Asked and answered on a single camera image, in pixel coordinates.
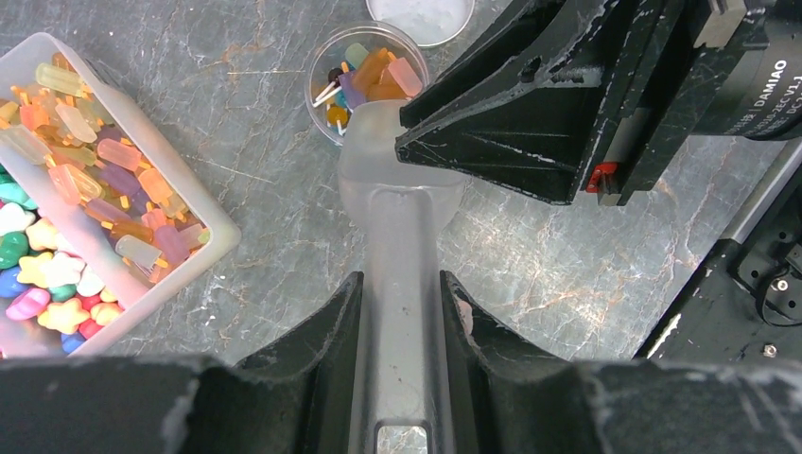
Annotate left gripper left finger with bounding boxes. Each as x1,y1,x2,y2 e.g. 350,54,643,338
1,272,363,453

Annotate round jar lid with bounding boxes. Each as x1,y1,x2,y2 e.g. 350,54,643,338
366,0,476,48

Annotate clear compartment candy box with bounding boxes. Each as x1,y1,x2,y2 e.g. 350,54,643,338
1,32,241,358

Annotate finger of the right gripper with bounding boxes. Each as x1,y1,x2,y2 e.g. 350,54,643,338
396,59,654,205

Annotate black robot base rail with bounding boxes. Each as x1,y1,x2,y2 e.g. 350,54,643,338
636,139,801,363

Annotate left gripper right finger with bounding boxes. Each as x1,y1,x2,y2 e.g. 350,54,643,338
439,271,801,453

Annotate clear round plastic jar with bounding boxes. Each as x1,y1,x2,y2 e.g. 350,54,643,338
305,21,430,146

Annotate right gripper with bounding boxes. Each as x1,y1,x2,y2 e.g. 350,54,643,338
401,1,801,206

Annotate clear plastic scoop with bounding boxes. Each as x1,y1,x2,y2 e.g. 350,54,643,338
338,100,467,453

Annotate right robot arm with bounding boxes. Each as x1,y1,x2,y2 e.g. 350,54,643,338
395,1,801,206

